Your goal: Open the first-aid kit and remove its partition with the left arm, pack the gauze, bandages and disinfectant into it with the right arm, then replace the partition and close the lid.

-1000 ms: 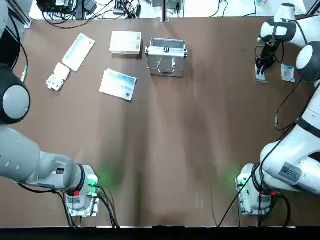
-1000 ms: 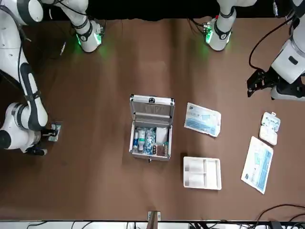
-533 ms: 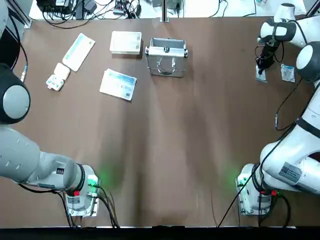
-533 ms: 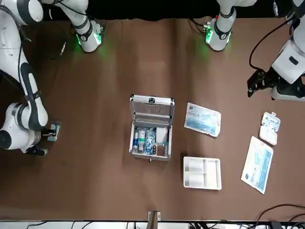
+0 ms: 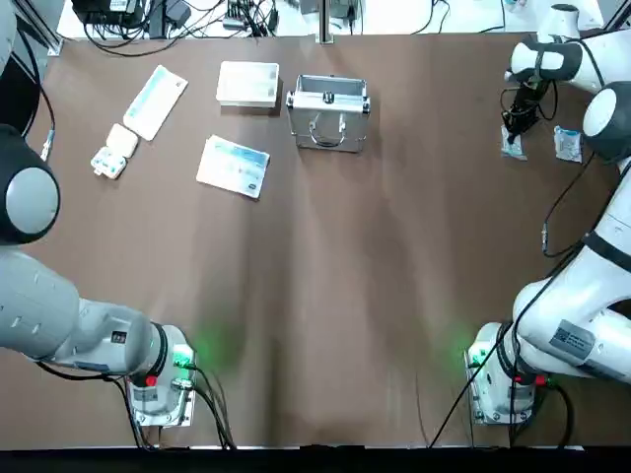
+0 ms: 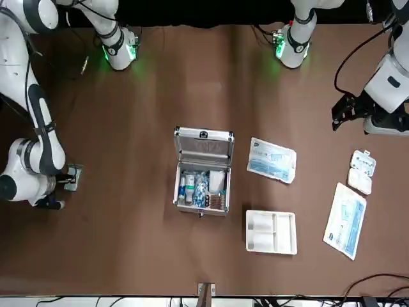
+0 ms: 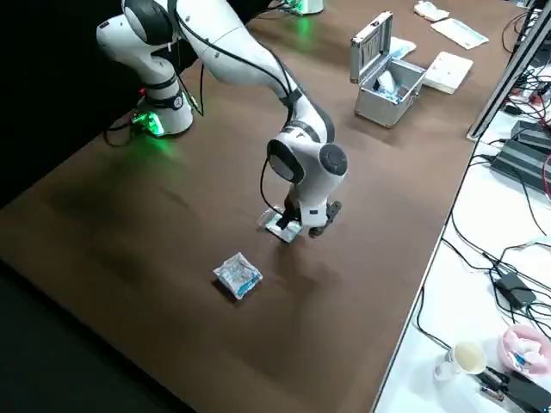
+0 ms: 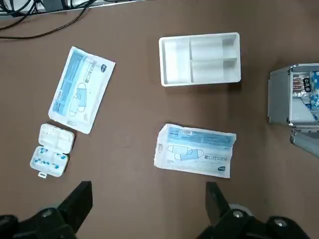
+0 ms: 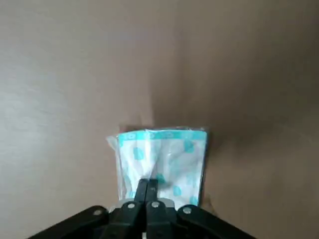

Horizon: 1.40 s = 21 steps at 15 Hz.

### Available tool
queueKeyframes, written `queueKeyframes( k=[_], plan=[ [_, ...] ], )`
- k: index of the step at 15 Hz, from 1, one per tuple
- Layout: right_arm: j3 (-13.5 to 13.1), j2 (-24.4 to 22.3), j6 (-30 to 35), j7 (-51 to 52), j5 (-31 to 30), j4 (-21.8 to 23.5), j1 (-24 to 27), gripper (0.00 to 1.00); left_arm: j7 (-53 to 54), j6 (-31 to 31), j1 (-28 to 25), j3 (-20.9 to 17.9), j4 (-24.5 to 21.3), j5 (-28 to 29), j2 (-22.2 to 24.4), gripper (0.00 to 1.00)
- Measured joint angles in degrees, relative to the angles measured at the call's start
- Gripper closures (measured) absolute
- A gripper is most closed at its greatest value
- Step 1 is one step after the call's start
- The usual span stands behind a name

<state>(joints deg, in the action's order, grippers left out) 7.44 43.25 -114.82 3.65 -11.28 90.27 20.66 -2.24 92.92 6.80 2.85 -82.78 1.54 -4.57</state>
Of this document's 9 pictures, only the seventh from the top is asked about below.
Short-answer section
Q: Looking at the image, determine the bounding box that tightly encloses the clear teal bandage packet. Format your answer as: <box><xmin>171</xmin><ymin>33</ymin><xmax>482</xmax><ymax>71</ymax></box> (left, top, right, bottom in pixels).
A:
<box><xmin>257</xmin><ymin>208</ymin><xmax>302</xmax><ymax>246</ymax></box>

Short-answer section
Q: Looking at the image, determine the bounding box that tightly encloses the aluminium first-aid case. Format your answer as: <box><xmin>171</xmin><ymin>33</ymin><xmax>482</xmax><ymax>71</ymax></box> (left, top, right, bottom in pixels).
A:
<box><xmin>349</xmin><ymin>11</ymin><xmax>429</xmax><ymax>129</ymax></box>

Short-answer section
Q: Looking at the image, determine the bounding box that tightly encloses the white disinfectant bottle teal label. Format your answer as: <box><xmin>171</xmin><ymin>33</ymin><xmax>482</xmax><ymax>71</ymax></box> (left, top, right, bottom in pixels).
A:
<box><xmin>373</xmin><ymin>71</ymin><xmax>409</xmax><ymax>103</ymax></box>

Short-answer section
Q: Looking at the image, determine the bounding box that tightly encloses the white foam partition tray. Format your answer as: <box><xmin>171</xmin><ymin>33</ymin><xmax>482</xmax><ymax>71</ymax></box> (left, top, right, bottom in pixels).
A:
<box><xmin>423</xmin><ymin>51</ymin><xmax>475</xmax><ymax>96</ymax></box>

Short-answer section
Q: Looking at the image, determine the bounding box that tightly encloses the crumpled white gauze packet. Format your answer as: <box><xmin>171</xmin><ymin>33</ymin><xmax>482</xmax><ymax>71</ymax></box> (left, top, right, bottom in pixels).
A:
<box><xmin>212</xmin><ymin>251</ymin><xmax>264</xmax><ymax>301</ymax></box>

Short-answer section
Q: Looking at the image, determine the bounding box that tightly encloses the white side desk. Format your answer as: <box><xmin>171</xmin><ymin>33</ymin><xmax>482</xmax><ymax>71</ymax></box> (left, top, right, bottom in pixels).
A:
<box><xmin>372</xmin><ymin>0</ymin><xmax>551</xmax><ymax>413</ymax></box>

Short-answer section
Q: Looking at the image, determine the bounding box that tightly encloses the wide white blue flat packet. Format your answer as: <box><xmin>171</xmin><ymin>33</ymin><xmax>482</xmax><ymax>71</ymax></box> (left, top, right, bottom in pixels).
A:
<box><xmin>387</xmin><ymin>35</ymin><xmax>418</xmax><ymax>61</ymax></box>

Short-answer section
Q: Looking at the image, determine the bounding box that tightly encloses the large black power supply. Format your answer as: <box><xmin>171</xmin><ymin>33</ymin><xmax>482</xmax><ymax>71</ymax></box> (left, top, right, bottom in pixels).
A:
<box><xmin>490</xmin><ymin>138</ymin><xmax>551</xmax><ymax>195</ymax></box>

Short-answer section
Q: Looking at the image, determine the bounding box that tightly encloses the black power adapter brick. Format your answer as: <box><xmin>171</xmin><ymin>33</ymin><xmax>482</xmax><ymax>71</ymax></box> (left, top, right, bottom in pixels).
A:
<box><xmin>492</xmin><ymin>270</ymin><xmax>537</xmax><ymax>309</ymax></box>

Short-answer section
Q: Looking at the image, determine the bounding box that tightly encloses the white paper cup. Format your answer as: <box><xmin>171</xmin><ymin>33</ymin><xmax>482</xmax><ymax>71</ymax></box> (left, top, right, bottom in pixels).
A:
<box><xmin>433</xmin><ymin>341</ymin><xmax>489</xmax><ymax>382</ymax></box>

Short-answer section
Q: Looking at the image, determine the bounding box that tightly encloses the small black power supply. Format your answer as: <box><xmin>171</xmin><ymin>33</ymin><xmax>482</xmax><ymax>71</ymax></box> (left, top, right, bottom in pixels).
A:
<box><xmin>510</xmin><ymin>119</ymin><xmax>551</xmax><ymax>150</ymax></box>

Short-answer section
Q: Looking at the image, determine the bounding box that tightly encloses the long white blue flat packet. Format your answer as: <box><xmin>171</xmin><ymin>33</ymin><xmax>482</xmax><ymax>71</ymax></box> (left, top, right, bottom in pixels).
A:
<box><xmin>430</xmin><ymin>17</ymin><xmax>491</xmax><ymax>51</ymax></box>

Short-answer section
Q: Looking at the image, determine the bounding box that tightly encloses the white plastic hinged box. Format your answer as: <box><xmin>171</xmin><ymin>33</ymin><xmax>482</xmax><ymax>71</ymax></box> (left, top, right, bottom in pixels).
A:
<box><xmin>413</xmin><ymin>0</ymin><xmax>451</xmax><ymax>22</ymax></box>

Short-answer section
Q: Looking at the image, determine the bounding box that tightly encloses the black marker pen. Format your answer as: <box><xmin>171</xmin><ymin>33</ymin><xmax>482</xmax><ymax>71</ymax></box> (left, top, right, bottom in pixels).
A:
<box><xmin>474</xmin><ymin>366</ymin><xmax>511</xmax><ymax>389</ymax></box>

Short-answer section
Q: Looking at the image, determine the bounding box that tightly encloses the pink bowl with tissues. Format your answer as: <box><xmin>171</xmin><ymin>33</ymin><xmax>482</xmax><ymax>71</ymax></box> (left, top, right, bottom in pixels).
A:
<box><xmin>498</xmin><ymin>323</ymin><xmax>551</xmax><ymax>380</ymax></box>

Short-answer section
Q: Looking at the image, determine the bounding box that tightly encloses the black flat device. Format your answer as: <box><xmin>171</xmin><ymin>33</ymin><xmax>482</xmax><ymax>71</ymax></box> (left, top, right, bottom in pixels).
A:
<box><xmin>501</xmin><ymin>368</ymin><xmax>551</xmax><ymax>413</ymax></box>

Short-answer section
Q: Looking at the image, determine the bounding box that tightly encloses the black desk cable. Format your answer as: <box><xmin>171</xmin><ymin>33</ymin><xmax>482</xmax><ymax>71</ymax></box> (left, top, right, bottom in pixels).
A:
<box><xmin>415</xmin><ymin>283</ymin><xmax>454</xmax><ymax>350</ymax></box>

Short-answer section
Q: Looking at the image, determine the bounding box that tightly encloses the black arm base cable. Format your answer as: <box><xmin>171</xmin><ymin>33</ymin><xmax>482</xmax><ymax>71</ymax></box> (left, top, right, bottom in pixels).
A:
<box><xmin>102</xmin><ymin>115</ymin><xmax>139</xmax><ymax>150</ymax></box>

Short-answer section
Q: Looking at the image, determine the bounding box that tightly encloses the aluminium frame post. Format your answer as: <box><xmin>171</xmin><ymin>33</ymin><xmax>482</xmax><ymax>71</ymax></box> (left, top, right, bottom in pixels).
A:
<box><xmin>466</xmin><ymin>0</ymin><xmax>551</xmax><ymax>141</ymax></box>

